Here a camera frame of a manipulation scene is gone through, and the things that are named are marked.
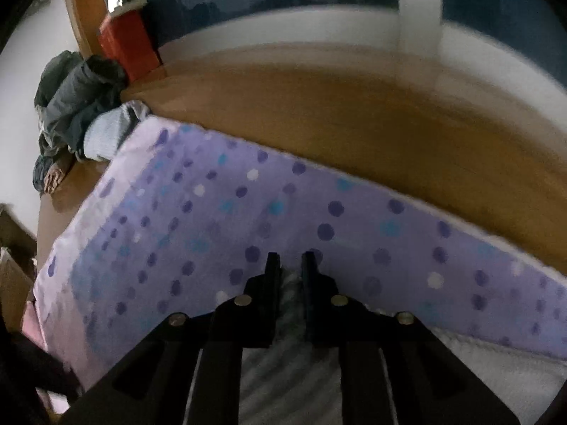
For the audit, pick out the grey white striped garment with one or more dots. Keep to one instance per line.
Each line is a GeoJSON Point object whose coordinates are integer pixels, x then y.
{"type": "Point", "coordinates": [292, 363]}

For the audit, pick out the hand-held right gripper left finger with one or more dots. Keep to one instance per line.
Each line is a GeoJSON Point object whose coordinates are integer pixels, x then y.
{"type": "Point", "coordinates": [273, 301]}

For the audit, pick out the red box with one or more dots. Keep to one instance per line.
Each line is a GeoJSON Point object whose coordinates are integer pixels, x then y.
{"type": "Point", "coordinates": [128, 48]}

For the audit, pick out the light blue knit cloth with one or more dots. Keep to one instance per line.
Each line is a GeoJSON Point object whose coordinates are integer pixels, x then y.
{"type": "Point", "coordinates": [110, 133]}

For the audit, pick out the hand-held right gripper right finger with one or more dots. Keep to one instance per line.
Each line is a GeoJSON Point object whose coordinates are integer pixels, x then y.
{"type": "Point", "coordinates": [308, 301]}

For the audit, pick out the purple dotted bed sheet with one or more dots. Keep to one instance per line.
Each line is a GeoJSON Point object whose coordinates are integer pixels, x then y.
{"type": "Point", "coordinates": [310, 203]}

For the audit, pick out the wooden platform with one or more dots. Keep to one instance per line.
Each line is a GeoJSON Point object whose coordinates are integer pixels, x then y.
{"type": "Point", "coordinates": [354, 110]}

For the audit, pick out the dark clothes pile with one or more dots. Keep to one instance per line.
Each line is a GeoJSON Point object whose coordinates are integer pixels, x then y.
{"type": "Point", "coordinates": [75, 97]}

